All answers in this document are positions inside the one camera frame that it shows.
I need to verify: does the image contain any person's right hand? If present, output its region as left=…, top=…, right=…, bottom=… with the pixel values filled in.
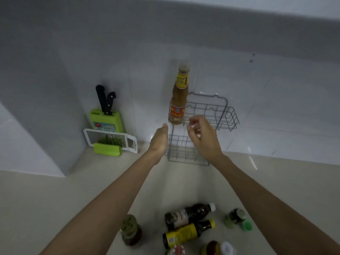
left=187, top=115, right=225, bottom=164

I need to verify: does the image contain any person's left hand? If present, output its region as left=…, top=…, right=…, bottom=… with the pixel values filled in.
left=147, top=123, right=169, bottom=160

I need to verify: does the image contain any person's left forearm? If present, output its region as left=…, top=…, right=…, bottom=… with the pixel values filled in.
left=39, top=150, right=164, bottom=255

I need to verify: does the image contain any person's right forearm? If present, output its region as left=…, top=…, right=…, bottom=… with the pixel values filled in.
left=212, top=154, right=340, bottom=255

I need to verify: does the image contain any orange sauce bottle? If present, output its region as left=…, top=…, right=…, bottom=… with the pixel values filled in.
left=168, top=64, right=191, bottom=126

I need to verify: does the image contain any white slicer grater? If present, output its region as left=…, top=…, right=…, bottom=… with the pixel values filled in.
left=83, top=128, right=138, bottom=154

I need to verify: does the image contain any green knife block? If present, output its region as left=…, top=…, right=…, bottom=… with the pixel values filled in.
left=89, top=109, right=124, bottom=133

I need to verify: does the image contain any green slicer hand guard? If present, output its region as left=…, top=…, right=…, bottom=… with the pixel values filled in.
left=93, top=138, right=123, bottom=157

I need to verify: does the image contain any dark sauce bottle white cap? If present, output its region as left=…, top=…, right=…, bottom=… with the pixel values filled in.
left=164, top=202, right=216, bottom=231

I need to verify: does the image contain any small dark bottle green cap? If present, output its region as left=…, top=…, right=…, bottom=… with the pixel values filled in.
left=223, top=208, right=253, bottom=231

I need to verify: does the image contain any yellow-label bottle yellow cap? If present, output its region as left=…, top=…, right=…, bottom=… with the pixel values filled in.
left=162, top=219, right=216, bottom=250

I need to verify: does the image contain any glass jar green lid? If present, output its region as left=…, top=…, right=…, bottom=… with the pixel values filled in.
left=120, top=214, right=143, bottom=247

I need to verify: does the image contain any jar with red lid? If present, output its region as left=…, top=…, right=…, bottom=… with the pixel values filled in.
left=166, top=244, right=193, bottom=255

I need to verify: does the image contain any brown bottle white cap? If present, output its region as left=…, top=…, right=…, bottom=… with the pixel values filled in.
left=200, top=240, right=237, bottom=255

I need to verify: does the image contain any grey wire rack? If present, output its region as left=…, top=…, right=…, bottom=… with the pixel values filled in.
left=165, top=92, right=240, bottom=166

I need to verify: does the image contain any short black-handled knife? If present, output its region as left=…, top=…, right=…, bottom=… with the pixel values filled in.
left=104, top=91, right=117, bottom=116

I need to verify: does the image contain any long black-handled knife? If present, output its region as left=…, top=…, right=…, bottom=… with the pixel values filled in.
left=96, top=85, right=107, bottom=112

